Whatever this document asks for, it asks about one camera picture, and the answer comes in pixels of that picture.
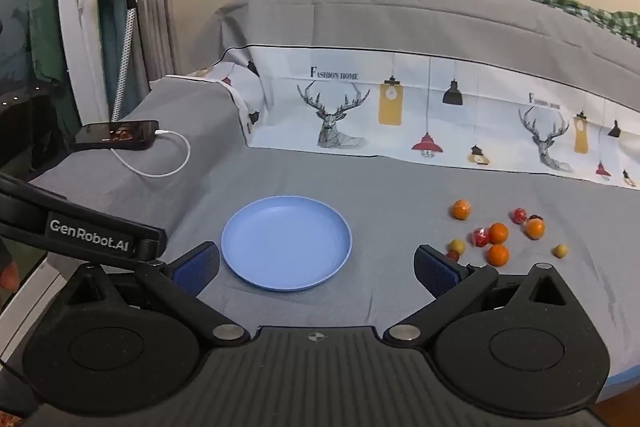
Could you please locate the thin black cable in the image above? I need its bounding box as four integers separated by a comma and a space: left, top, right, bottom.
0, 357, 26, 383

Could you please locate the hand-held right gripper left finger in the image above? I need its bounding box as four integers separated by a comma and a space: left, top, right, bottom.
65, 242, 251, 349

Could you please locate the white charging cable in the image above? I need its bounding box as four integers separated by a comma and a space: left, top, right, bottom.
111, 129, 192, 178

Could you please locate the blue mattress edge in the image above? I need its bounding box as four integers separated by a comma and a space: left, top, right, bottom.
595, 364, 640, 405

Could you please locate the person's left hand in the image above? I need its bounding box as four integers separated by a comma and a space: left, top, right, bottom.
0, 257, 21, 293

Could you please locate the light blue plate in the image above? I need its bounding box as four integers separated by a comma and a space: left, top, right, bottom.
221, 196, 353, 292

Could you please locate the green hanging cloth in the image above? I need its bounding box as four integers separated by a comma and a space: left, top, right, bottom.
27, 0, 76, 142

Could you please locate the grey deer print bedsheet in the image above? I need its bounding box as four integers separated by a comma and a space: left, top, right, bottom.
20, 0, 640, 378

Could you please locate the white door frame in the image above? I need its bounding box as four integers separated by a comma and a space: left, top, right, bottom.
56, 0, 126, 128

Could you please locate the teal curtain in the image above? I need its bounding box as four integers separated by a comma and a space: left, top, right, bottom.
94, 0, 151, 124

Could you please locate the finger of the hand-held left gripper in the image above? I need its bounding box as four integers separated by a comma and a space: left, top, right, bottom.
0, 173, 168, 270

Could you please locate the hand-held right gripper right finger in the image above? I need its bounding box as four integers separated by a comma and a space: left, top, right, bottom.
382, 244, 572, 345

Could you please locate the black smartphone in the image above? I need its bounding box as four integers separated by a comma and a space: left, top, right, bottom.
67, 120, 160, 152

